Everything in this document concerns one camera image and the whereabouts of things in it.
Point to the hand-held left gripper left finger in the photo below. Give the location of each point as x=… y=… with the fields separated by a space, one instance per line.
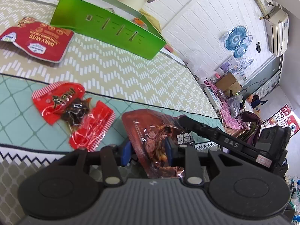
x=126 y=152

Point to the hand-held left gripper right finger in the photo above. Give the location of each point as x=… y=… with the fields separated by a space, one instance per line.
x=168 y=150

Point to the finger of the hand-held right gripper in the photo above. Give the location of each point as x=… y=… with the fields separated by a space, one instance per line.
x=199 y=127

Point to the brown snack packet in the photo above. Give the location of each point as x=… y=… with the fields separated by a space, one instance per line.
x=150 y=131

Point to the green cardboard box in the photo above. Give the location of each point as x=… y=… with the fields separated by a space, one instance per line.
x=93 y=21

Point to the dark purple cloth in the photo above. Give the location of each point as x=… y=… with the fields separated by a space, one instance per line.
x=250 y=124

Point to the pink floral cloth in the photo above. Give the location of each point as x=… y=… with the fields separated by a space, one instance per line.
x=225 y=112

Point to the white power strip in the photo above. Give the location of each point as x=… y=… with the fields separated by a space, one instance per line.
x=212 y=97

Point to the brown cardboard box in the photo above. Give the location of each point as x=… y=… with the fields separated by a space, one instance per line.
x=227 y=82

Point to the red clear snack packet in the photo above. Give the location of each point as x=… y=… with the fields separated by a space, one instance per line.
x=70 y=112

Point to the red envelope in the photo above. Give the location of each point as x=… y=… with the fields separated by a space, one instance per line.
x=169 y=49

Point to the small blue paper fan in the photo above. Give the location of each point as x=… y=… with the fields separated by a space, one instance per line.
x=241 y=51

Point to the large blue paper fan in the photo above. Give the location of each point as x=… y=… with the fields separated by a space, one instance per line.
x=235 y=38

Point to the white air conditioner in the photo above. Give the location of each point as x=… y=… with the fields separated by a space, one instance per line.
x=277 y=28

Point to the red nuts packet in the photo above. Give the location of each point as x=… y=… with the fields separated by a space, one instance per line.
x=39 y=39

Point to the red and white wall poster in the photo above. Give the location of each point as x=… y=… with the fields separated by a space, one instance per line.
x=284 y=119

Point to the small black wall device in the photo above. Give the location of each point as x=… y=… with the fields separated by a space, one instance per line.
x=258 y=46

